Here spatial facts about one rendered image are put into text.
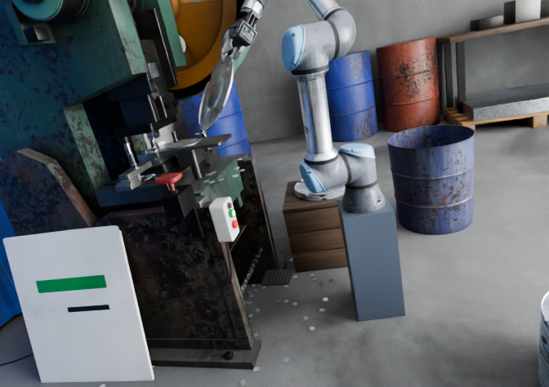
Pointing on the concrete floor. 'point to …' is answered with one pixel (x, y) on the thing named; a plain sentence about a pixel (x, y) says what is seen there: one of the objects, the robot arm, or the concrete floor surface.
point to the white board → (79, 305)
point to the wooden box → (314, 232)
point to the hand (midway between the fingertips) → (224, 61)
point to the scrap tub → (433, 177)
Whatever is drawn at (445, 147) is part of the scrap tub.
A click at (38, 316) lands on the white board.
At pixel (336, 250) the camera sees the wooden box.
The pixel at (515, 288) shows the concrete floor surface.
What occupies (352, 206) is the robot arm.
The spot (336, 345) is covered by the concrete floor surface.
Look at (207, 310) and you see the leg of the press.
